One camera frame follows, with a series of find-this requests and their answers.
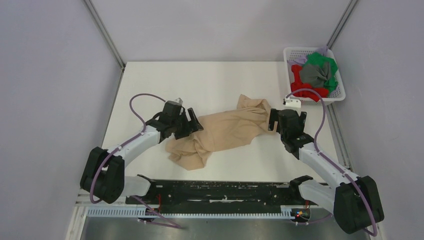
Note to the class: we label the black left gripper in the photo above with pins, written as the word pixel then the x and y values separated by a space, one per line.
pixel 191 127

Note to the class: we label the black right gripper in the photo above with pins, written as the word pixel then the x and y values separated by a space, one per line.
pixel 274 117

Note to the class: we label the beige t shirt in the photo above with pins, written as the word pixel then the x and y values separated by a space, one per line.
pixel 221 131

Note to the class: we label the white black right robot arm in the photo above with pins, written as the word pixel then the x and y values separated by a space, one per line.
pixel 353 201

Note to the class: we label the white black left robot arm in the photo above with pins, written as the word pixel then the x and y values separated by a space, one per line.
pixel 104 173

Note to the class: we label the grey t shirt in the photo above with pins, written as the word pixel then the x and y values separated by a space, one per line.
pixel 315 75

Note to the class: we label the green t shirt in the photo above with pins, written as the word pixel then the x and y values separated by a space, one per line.
pixel 318 59

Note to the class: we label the white plastic laundry basket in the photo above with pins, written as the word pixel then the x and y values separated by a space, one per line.
pixel 336 96

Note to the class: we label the lilac t shirt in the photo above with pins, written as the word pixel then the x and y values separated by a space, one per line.
pixel 303 59

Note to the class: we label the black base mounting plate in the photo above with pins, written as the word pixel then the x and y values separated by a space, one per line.
pixel 221 197

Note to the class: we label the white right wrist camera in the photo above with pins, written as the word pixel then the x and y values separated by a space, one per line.
pixel 293 103

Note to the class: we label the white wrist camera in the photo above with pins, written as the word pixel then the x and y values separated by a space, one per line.
pixel 179 100
pixel 293 103

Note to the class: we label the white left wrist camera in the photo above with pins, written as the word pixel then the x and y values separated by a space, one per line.
pixel 179 100

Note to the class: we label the aluminium frame rail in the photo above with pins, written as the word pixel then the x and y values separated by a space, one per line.
pixel 83 200

